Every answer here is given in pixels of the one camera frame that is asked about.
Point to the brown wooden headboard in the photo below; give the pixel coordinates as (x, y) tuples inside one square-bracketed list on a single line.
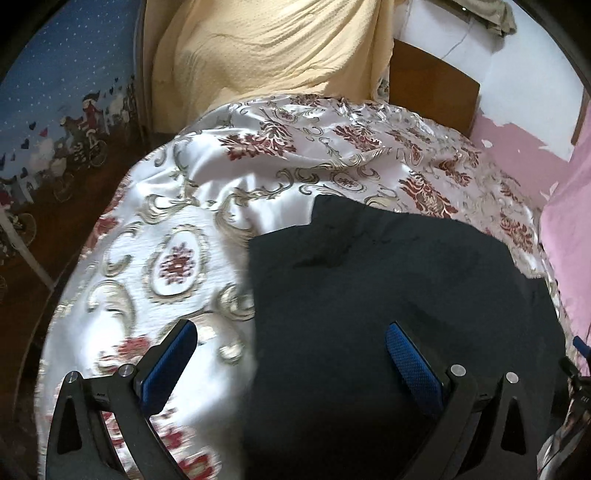
[(429, 87)]

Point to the blue printed curtain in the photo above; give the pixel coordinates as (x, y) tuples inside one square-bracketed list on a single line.
[(60, 92)]

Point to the white floral bedspread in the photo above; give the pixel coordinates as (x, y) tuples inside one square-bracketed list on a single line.
[(184, 194)]

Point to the black padded jacket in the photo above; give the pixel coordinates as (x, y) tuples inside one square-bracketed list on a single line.
[(369, 286)]

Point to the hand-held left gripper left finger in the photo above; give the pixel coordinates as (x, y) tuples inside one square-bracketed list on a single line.
[(166, 364)]

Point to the grey-green hanging cloth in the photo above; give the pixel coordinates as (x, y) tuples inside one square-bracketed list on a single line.
[(494, 14)]

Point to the wooden bed post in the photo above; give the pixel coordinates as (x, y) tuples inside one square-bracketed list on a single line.
[(144, 69)]

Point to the cream textured blanket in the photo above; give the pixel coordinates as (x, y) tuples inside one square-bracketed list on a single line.
[(258, 55)]

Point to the white pole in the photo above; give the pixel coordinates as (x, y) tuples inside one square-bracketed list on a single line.
[(27, 251)]

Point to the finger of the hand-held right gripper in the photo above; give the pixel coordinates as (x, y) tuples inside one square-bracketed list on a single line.
[(569, 367)]

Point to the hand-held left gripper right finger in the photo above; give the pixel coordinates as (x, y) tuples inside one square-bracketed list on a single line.
[(413, 369)]

